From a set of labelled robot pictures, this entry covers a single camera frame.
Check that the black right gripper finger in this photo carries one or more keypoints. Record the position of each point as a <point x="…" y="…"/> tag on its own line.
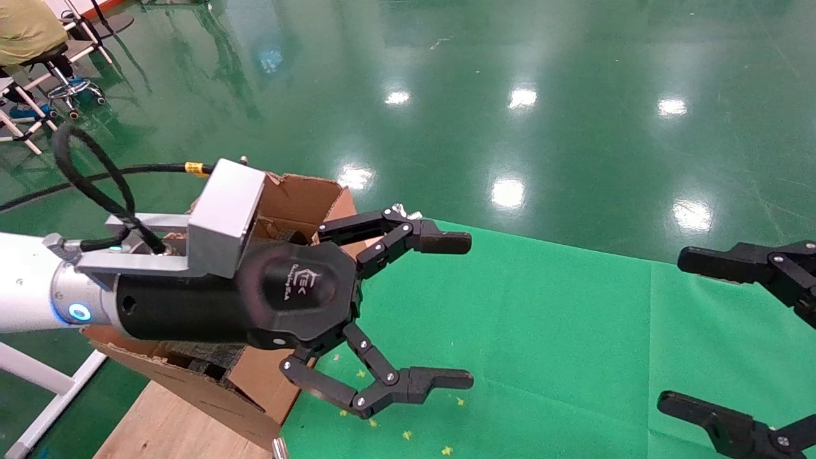
<point x="778" y="271"/>
<point x="739" y="433"/>

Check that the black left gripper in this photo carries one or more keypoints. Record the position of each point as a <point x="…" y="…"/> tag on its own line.
<point x="255" y="306"/>

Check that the torn brown cardboard carton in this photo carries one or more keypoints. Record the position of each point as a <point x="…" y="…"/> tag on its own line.
<point x="204" y="395"/>

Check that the silver table clamp bolt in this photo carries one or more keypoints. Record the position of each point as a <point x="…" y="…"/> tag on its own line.
<point x="408" y="211"/>
<point x="280" y="448"/>

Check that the green cloth table mat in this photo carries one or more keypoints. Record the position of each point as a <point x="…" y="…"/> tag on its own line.
<point x="574" y="331"/>

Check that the black foam padding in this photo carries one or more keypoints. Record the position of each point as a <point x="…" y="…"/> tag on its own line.
<point x="204" y="357"/>

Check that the black stool chrome base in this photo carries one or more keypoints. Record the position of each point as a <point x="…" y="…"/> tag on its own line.
<point x="76" y="89"/>

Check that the white pipe rack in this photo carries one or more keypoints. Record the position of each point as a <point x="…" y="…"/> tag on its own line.
<point x="95" y="44"/>

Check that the black round stand base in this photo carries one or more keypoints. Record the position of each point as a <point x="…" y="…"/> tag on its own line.
<point x="115" y="24"/>

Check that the person in yellow shirt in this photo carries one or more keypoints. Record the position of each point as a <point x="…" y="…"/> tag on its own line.
<point x="25" y="32"/>

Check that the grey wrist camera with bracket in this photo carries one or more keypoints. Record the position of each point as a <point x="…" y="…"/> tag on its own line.
<point x="223" y="217"/>

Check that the white pipe frame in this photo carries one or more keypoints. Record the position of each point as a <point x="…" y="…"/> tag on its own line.
<point x="38" y="376"/>

